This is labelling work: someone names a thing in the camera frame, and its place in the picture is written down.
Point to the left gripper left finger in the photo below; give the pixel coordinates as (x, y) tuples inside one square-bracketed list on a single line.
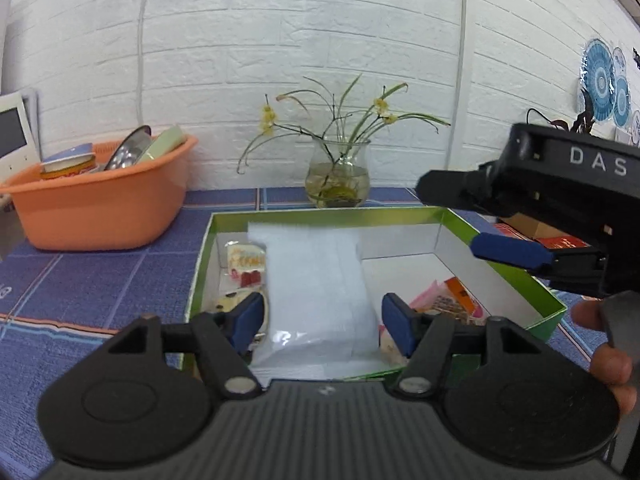
[(219, 343)]

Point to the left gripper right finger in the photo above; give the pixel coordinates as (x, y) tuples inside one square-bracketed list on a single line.
[(439, 349)]

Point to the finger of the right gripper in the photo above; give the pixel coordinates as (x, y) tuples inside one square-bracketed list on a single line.
[(573, 265)]

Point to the pink melon seed bag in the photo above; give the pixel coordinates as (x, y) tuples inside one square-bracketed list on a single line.
[(427, 299)]

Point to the clear orange dried fruit bag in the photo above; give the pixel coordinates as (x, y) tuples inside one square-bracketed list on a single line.
[(460, 304)]

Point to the small cake snack packet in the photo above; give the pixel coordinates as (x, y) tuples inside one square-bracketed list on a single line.
[(246, 264)]

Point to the white foil snack bag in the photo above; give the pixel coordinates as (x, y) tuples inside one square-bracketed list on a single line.
[(321, 324)]

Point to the person's right hand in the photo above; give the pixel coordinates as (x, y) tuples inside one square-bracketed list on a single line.
[(608, 364)]

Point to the red booklet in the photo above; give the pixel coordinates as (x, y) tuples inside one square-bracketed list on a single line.
[(525, 228)]

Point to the green cardboard box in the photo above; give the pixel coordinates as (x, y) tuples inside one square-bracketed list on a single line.
[(403, 251)]

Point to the blue paper fan decoration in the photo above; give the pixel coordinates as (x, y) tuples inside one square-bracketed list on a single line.
[(603, 84)]

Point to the blue checked tablecloth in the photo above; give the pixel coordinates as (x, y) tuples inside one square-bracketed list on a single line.
[(56, 307)]

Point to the orange plastic basin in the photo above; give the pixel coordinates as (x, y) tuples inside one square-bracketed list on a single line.
[(102, 210)]

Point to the glass vase with flowers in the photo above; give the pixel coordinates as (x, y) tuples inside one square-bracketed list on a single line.
[(338, 175)]

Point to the green ceramic dish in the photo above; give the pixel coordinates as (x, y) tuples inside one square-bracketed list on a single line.
[(166, 142)]

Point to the metal bowl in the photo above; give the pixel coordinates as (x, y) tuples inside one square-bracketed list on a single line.
[(131, 149)]

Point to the yellow tin can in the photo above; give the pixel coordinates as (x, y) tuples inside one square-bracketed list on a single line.
[(68, 163)]

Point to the white screen appliance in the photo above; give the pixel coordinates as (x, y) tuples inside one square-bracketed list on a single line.
[(19, 132)]

